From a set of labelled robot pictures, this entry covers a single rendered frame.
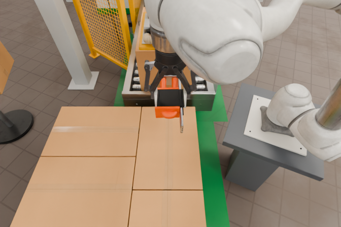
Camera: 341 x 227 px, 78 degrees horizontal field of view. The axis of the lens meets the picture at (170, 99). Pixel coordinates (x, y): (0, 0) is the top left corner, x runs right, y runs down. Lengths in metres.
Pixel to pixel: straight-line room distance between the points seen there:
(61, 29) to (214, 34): 2.04
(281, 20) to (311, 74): 2.74
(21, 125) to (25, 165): 0.44
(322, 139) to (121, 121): 1.15
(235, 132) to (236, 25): 1.02
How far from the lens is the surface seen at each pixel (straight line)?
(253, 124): 1.31
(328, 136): 1.08
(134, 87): 1.73
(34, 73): 3.12
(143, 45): 1.07
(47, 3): 2.16
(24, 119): 2.59
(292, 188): 2.10
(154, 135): 1.43
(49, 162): 1.53
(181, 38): 0.30
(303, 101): 1.16
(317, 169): 1.32
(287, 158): 1.28
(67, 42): 2.32
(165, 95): 0.65
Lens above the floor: 1.77
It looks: 49 degrees down
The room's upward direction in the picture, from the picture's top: straight up
